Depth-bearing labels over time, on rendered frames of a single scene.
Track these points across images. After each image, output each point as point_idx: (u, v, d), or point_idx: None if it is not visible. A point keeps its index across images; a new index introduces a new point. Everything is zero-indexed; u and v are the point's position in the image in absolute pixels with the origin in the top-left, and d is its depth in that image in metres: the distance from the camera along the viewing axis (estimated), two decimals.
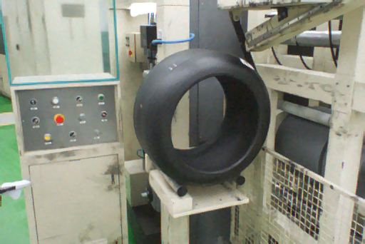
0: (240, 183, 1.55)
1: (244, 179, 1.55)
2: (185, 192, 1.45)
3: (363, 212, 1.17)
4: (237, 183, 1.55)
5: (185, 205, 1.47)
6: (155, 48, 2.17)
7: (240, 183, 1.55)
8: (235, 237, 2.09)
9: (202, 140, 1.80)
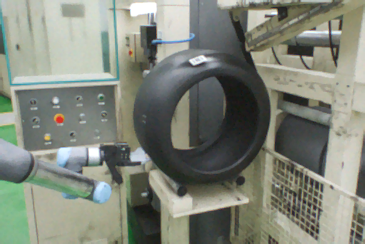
0: (243, 180, 1.55)
1: (239, 178, 1.54)
2: (182, 188, 1.44)
3: (363, 212, 1.17)
4: (244, 180, 1.56)
5: (185, 205, 1.47)
6: (155, 48, 2.17)
7: (243, 180, 1.55)
8: (235, 237, 2.09)
9: (202, 140, 1.80)
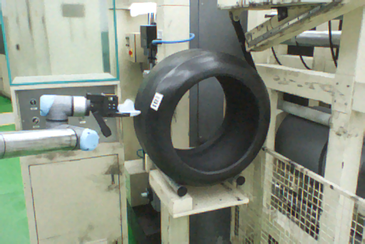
0: (240, 179, 1.54)
1: (238, 184, 1.55)
2: (179, 192, 1.44)
3: (363, 212, 1.17)
4: (241, 175, 1.55)
5: (185, 205, 1.47)
6: (155, 48, 2.17)
7: (241, 178, 1.54)
8: (235, 237, 2.09)
9: (202, 140, 1.80)
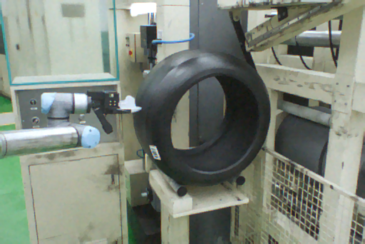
0: (241, 183, 1.55)
1: (244, 178, 1.55)
2: (185, 192, 1.45)
3: (363, 212, 1.17)
4: (237, 184, 1.55)
5: (185, 205, 1.47)
6: (155, 48, 2.17)
7: (240, 183, 1.55)
8: (235, 237, 2.09)
9: (202, 140, 1.80)
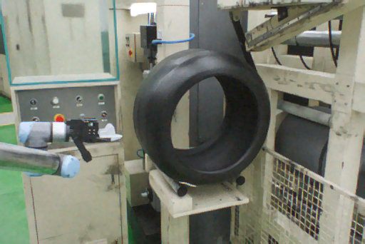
0: (242, 179, 1.55)
1: (237, 180, 1.54)
2: (180, 189, 1.44)
3: (363, 212, 1.17)
4: (244, 178, 1.56)
5: (185, 205, 1.47)
6: (155, 48, 2.17)
7: (243, 179, 1.55)
8: (235, 237, 2.09)
9: (202, 140, 1.80)
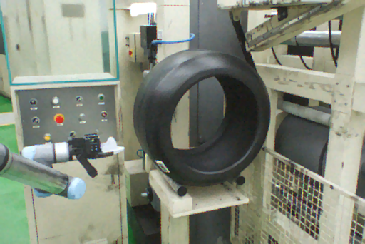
0: (242, 178, 1.54)
1: (237, 183, 1.54)
2: (180, 190, 1.44)
3: (363, 212, 1.17)
4: (243, 176, 1.56)
5: (185, 205, 1.47)
6: (155, 48, 2.17)
7: (242, 178, 1.54)
8: (235, 237, 2.09)
9: (202, 140, 1.80)
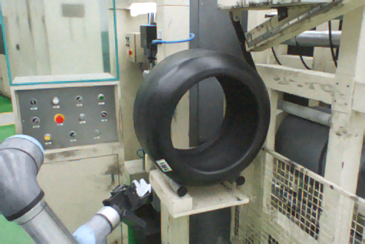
0: (242, 178, 1.54)
1: (237, 182, 1.54)
2: (180, 190, 1.44)
3: (363, 212, 1.17)
4: (244, 177, 1.56)
5: (185, 205, 1.47)
6: (155, 48, 2.17)
7: (242, 178, 1.55)
8: (235, 237, 2.09)
9: (202, 140, 1.80)
